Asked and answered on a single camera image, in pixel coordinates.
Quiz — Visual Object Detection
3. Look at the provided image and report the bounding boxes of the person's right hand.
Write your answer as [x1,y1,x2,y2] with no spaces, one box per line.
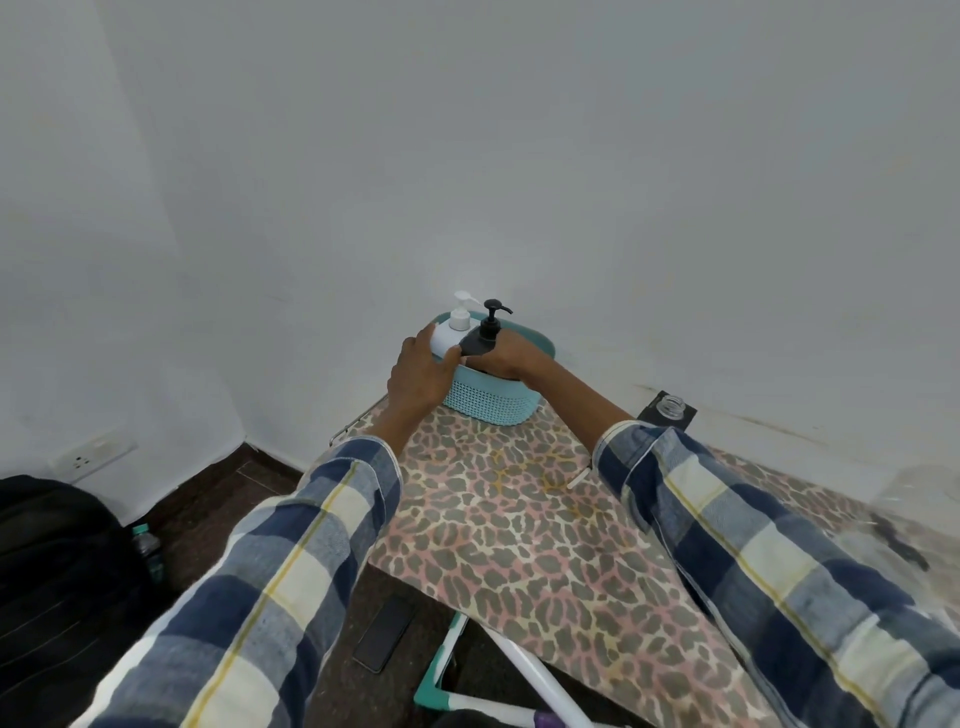
[464,329,558,392]

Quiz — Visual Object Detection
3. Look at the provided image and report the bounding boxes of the person's left hand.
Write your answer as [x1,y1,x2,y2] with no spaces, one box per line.
[371,322,463,453]

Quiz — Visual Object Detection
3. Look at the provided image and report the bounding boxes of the white square dispenser bottle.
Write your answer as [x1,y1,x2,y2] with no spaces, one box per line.
[428,314,471,358]

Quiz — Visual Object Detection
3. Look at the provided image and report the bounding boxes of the tall clear plastic bottle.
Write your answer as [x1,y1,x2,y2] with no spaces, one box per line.
[869,461,960,601]

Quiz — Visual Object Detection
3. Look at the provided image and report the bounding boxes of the person's left forearm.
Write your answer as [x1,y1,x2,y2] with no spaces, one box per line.
[71,419,406,728]

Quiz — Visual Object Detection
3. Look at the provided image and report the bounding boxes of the person's right forearm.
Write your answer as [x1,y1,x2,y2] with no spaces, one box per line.
[524,359,960,728]

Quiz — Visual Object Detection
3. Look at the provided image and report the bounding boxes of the teal plastic basket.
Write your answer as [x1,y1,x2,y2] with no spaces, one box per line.
[431,311,559,427]

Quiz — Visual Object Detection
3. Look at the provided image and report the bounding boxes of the leopard print ironing board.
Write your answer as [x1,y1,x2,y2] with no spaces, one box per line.
[328,389,960,728]

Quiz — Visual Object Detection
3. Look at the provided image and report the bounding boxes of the black phone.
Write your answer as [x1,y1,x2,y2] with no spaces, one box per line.
[351,596,418,675]

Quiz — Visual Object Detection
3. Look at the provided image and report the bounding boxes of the clear plastic water bottle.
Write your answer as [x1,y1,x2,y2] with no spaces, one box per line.
[131,523,167,588]

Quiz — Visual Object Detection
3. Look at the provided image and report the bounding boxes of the black bag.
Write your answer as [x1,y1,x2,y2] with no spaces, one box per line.
[0,474,165,728]

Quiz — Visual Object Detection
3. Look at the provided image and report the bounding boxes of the white wall socket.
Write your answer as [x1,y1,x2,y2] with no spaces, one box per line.
[48,431,140,485]

